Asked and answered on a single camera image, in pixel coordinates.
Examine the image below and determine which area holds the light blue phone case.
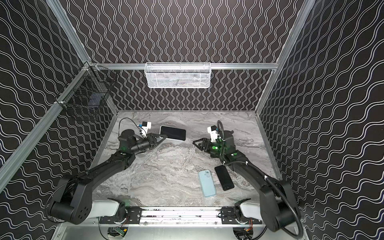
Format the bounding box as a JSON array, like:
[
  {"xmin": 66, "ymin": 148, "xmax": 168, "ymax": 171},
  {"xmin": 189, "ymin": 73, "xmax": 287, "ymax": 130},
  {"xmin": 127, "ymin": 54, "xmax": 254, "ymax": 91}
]
[
  {"xmin": 159, "ymin": 125, "xmax": 187, "ymax": 142},
  {"xmin": 198, "ymin": 170, "xmax": 217, "ymax": 197}
]

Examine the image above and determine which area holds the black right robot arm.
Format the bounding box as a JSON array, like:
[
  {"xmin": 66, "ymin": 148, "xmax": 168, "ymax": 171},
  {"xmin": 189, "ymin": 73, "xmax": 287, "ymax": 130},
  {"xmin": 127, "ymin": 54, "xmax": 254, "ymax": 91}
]
[{"xmin": 193, "ymin": 131, "xmax": 303, "ymax": 239}]

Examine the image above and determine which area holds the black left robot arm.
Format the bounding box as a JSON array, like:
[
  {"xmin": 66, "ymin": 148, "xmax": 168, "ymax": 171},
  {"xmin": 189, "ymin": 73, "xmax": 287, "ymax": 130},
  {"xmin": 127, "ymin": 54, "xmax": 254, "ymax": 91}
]
[{"xmin": 47, "ymin": 129, "xmax": 167, "ymax": 225}]

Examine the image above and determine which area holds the aluminium back crossbar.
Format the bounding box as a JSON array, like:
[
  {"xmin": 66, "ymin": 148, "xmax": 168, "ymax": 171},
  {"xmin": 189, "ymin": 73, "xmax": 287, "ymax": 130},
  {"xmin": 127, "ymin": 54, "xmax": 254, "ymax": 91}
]
[{"xmin": 91, "ymin": 62, "xmax": 278, "ymax": 71}]

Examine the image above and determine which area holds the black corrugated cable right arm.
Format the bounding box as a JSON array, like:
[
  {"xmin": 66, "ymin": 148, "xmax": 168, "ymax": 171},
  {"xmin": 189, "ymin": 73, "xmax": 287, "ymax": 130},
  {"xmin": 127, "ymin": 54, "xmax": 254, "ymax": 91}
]
[{"xmin": 217, "ymin": 120, "xmax": 304, "ymax": 239}]

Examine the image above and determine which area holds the white wire mesh basket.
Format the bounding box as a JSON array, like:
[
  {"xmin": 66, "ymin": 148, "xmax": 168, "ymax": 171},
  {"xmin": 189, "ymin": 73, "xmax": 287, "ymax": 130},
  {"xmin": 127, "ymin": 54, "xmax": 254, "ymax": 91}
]
[{"xmin": 144, "ymin": 66, "xmax": 212, "ymax": 89}]

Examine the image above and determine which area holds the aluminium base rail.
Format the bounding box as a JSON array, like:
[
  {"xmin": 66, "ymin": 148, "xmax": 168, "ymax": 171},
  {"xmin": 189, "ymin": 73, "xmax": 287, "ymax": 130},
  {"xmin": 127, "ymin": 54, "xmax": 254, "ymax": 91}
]
[{"xmin": 59, "ymin": 205, "xmax": 304, "ymax": 229}]

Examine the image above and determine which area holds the black wire mesh basket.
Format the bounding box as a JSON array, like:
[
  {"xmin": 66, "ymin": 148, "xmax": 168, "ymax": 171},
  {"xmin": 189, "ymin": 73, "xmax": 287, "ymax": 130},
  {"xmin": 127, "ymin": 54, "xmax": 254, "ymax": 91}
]
[{"xmin": 60, "ymin": 66, "xmax": 117, "ymax": 122}]

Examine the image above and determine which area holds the aluminium left side rail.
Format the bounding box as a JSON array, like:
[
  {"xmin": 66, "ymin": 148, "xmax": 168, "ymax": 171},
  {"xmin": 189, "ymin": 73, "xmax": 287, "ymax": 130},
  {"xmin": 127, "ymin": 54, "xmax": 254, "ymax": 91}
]
[{"xmin": 1, "ymin": 63, "xmax": 90, "ymax": 191}]

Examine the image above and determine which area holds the aluminium corner post left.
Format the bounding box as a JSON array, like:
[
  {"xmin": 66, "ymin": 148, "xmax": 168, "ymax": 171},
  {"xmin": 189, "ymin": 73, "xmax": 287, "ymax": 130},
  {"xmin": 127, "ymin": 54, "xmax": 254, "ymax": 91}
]
[{"xmin": 46, "ymin": 0, "xmax": 92, "ymax": 63}]

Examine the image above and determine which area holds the aluminium corner post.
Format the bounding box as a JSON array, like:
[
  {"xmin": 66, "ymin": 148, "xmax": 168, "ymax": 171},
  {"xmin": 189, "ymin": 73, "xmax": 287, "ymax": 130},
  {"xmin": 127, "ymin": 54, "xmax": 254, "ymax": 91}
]
[
  {"xmin": 255, "ymin": 0, "xmax": 316, "ymax": 116},
  {"xmin": 46, "ymin": 0, "xmax": 92, "ymax": 63}
]

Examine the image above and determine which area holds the aluminium corner post right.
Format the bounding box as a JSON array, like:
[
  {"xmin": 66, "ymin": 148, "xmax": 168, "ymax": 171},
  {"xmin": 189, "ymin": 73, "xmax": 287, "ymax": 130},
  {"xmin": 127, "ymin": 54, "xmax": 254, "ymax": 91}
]
[{"xmin": 255, "ymin": 0, "xmax": 316, "ymax": 116}]

